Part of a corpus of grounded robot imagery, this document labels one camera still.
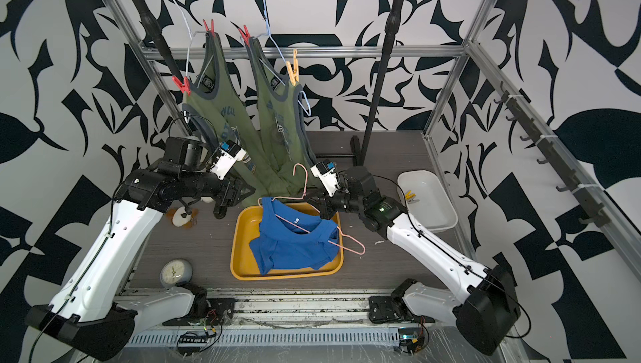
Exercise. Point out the small circuit board right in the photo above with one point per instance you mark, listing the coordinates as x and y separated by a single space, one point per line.
412 340

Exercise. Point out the yellow plastic tray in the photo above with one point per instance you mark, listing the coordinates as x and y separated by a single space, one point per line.
242 262

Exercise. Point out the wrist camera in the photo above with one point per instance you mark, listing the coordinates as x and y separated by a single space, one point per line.
325 172
230 153

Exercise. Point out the small circuit board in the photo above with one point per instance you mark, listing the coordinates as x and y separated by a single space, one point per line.
191 343
412 340

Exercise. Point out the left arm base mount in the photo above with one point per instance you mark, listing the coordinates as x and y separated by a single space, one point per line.
210 311

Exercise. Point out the black wall hook rail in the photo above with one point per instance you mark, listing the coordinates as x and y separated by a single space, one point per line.
556 155

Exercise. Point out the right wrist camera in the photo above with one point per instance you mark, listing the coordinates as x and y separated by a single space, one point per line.
325 172

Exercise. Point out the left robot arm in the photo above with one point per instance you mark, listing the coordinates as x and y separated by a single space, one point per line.
84 314

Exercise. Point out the white plastic bin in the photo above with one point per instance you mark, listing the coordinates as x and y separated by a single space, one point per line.
432 207

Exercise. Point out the yellow clothespin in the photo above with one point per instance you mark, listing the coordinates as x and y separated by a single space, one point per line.
409 196

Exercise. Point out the small circuit board left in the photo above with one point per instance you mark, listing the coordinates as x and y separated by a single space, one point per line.
191 343

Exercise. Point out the blue tank top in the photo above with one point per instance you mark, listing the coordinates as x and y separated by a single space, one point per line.
292 240

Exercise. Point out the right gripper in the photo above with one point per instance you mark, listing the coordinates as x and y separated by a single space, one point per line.
324 199

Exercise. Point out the brown white plush piece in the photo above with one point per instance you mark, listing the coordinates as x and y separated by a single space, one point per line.
179 217

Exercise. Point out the green tank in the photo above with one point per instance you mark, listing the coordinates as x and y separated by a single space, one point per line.
282 134
216 107

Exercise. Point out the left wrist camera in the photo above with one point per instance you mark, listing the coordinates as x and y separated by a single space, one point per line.
230 153

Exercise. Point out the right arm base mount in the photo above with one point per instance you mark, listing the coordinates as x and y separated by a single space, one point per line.
392 308

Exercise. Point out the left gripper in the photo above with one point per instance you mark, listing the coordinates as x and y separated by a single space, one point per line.
232 194

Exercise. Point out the small round clock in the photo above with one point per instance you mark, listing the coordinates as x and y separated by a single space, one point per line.
176 273

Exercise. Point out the blue wire hanger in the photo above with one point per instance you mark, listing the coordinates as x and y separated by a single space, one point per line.
304 103

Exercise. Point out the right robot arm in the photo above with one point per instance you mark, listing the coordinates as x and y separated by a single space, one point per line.
480 301

